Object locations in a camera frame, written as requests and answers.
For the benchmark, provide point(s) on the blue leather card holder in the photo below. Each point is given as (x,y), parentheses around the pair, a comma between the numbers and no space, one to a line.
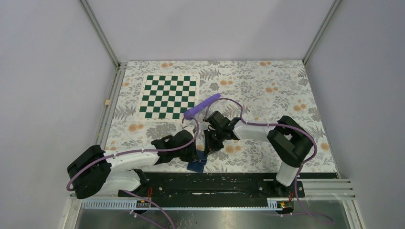
(198,165)

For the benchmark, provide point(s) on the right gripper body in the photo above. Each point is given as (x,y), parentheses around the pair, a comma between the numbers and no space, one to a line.
(215,139)

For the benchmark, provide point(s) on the clear plastic card box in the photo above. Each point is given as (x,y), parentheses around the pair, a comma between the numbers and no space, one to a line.
(201,118)

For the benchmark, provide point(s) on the floral tablecloth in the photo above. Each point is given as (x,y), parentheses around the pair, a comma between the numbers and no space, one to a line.
(260,91)

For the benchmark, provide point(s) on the green white chessboard mat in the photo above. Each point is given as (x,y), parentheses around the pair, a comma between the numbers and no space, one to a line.
(165,98)

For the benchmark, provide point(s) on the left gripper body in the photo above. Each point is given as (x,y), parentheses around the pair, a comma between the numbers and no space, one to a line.
(189,152)

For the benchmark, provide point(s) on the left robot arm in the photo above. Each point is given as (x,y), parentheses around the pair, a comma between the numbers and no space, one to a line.
(99,171)

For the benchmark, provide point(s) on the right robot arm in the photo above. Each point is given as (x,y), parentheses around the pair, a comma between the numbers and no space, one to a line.
(289,140)

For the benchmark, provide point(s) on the purple cylindrical tube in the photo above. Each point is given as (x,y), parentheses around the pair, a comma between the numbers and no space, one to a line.
(192,112)

